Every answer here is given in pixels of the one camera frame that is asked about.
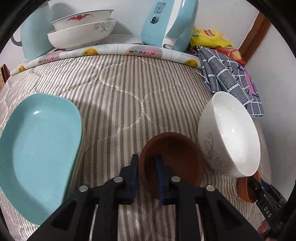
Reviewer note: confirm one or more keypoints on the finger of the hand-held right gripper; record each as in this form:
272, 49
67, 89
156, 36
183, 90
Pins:
254, 187
263, 182

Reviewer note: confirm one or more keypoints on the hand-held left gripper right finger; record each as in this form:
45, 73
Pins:
159, 178

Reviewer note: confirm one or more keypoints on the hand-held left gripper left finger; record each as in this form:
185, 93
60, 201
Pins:
133, 183

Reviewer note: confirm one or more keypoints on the small brown bowl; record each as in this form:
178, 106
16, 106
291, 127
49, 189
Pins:
242, 187
182, 157

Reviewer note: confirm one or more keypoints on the green plate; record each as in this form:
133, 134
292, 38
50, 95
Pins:
78, 157

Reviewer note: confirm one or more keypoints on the light blue plate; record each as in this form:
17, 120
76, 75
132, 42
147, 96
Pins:
39, 150

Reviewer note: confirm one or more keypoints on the person's right hand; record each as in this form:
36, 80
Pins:
263, 230

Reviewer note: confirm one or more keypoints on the white bowl with grey swirls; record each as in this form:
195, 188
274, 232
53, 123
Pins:
231, 129

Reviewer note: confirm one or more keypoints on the blue checkered cloth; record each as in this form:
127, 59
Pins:
222, 71

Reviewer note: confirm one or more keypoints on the orange snack bag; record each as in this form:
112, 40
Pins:
233, 54

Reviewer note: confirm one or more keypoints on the fruit print table cover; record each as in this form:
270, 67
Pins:
111, 48

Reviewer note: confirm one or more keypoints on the yellow chip bag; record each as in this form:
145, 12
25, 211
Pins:
212, 39

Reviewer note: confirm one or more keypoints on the light blue electric kettle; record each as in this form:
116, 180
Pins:
161, 25

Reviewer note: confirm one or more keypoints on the large white serving bowl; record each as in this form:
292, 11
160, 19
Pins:
74, 38

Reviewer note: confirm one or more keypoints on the brown patterned book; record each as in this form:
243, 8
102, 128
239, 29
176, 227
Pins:
3, 76

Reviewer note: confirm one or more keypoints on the white bowl with red print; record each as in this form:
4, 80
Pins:
76, 23

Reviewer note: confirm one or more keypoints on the teal thermos jug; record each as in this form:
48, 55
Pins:
34, 34

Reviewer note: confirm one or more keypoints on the brown wooden door frame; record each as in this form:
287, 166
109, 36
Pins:
256, 34

